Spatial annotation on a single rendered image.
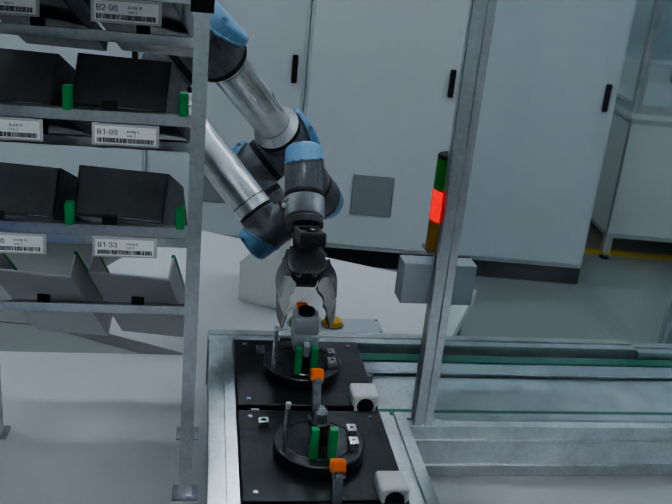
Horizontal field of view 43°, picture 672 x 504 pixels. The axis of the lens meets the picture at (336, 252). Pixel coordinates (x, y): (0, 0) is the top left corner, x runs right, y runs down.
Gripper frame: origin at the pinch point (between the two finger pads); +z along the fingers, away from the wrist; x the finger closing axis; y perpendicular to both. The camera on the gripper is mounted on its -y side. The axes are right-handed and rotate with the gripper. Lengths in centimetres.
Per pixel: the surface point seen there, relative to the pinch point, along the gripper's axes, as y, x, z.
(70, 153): 273, 87, -162
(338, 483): -30.7, 0.0, 30.5
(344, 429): -10.9, -4.5, 20.6
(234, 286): 62, 10, -26
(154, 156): 267, 44, -160
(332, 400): -0.7, -4.3, 14.2
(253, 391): 1.3, 9.1, 12.4
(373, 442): -10.3, -9.2, 22.5
